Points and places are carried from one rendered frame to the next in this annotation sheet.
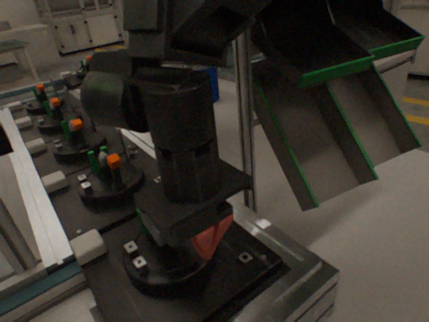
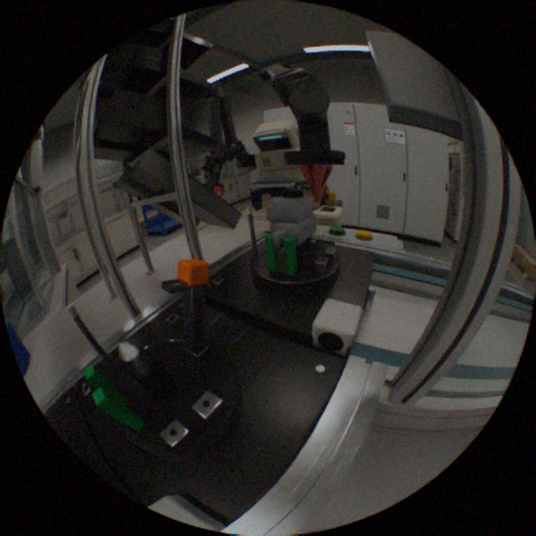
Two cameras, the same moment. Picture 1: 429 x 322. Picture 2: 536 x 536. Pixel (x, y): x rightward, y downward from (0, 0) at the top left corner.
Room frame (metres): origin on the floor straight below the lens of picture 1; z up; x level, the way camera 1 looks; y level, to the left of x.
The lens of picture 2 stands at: (0.48, 0.32, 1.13)
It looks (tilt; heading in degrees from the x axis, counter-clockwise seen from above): 30 degrees down; 248
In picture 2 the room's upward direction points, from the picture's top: 6 degrees counter-clockwise
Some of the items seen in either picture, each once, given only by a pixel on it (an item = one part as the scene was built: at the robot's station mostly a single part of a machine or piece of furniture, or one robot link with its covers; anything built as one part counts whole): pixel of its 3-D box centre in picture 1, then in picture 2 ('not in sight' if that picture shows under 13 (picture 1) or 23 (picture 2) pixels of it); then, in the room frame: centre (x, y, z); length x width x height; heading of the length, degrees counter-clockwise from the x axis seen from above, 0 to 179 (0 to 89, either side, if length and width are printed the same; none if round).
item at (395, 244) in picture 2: not in sight; (362, 248); (0.11, 0.04, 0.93); 0.21 x 0.07 x 0.06; 123
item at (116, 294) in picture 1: (171, 257); (296, 273); (0.34, 0.08, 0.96); 0.24 x 0.24 x 0.02; 33
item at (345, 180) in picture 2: not in sight; (333, 164); (-1.96, -2.27, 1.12); 0.94 x 0.54 x 2.25; 126
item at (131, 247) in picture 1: (131, 249); (322, 264); (0.32, 0.14, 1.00); 0.02 x 0.01 x 0.02; 33
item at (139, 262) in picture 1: (140, 265); (330, 254); (0.29, 0.12, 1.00); 0.02 x 0.01 x 0.02; 33
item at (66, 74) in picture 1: (88, 66); not in sight; (1.61, 0.58, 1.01); 0.24 x 0.24 x 0.13; 33
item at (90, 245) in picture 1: (90, 249); (337, 327); (0.36, 0.22, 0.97); 0.05 x 0.05 x 0.04; 33
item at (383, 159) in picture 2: not in sight; (383, 169); (-2.47, -1.57, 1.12); 0.80 x 0.54 x 2.25; 126
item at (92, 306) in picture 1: (96, 312); (370, 298); (0.27, 0.19, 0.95); 0.01 x 0.01 x 0.04; 33
